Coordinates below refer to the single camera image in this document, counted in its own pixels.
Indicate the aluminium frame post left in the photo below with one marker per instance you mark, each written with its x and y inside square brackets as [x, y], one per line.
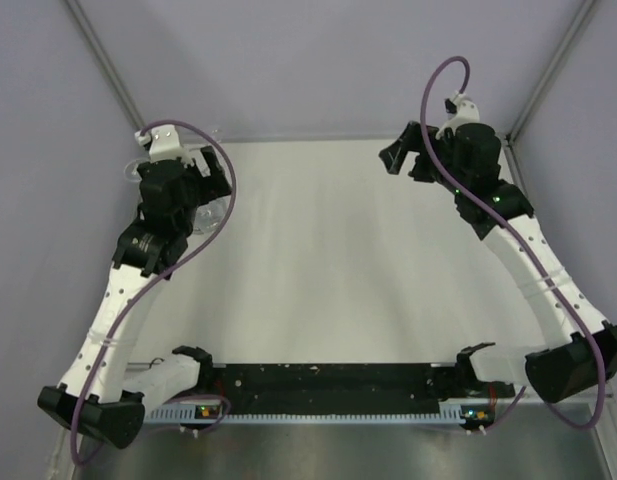
[103, 62]

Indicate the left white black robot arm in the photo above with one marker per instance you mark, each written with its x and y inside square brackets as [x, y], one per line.
[94, 398]

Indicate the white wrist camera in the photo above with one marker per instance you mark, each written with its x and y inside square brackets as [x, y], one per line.
[461, 110]
[163, 143]

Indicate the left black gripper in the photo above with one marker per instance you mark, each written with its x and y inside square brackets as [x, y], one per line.
[218, 186]

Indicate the grey slotted cable duct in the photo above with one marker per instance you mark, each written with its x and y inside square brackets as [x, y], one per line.
[193, 414]

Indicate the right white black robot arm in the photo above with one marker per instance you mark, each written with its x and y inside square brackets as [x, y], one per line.
[563, 364]

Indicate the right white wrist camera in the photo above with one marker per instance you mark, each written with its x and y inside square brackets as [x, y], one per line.
[461, 110]

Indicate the aluminium frame post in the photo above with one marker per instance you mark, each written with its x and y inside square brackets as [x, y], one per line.
[103, 62]
[560, 55]

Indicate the aluminium frame post right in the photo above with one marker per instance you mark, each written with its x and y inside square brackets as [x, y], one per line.
[560, 55]

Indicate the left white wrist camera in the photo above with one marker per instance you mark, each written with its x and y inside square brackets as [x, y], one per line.
[163, 143]

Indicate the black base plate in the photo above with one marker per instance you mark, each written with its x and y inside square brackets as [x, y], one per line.
[343, 389]

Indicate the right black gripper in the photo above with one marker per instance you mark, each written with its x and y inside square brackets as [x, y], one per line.
[410, 142]

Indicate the clear wine glass on rack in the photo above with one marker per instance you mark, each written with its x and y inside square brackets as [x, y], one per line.
[207, 217]

